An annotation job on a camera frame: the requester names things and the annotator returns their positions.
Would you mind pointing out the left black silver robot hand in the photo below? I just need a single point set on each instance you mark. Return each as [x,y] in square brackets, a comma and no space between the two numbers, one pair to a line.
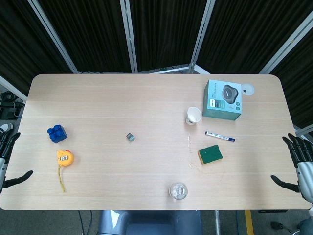
[3,171]

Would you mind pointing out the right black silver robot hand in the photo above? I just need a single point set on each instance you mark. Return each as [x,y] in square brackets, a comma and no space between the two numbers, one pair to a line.
[305,176]

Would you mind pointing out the clear plastic bottle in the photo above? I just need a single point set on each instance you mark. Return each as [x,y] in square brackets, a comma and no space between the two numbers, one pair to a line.
[178,191]

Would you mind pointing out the white paper cup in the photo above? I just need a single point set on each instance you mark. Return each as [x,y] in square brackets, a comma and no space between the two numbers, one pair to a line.
[194,115]

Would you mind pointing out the white grey shoe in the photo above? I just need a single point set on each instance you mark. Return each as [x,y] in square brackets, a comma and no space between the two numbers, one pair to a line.
[6,127]

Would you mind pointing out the black floor equipment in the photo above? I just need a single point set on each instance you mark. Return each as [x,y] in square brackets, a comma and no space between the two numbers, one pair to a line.
[8,111]

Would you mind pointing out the yellow tape measure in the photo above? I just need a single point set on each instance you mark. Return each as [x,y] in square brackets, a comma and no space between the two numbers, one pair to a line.
[64,159]

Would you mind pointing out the blue toy brick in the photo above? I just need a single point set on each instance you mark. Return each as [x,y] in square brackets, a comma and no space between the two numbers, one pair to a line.
[57,134]

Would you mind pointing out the blue white marker pen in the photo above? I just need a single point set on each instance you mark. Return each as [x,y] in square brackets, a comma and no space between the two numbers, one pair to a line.
[220,136]

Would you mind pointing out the green yellow sponge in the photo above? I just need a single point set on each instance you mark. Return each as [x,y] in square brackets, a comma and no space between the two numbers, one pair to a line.
[210,154]

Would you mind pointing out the teal product box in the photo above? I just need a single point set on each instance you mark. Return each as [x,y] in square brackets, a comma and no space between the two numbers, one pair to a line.
[221,102]

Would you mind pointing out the small grey-green cube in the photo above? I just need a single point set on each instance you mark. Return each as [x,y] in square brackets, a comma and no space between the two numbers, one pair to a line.
[130,137]

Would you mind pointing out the grey-blue robot torso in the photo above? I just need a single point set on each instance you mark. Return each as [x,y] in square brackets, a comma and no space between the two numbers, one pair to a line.
[149,222]

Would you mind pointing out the aluminium screen frame post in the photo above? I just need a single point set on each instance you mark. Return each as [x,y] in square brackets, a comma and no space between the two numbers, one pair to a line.
[201,36]
[52,34]
[12,86]
[128,36]
[302,129]
[286,41]

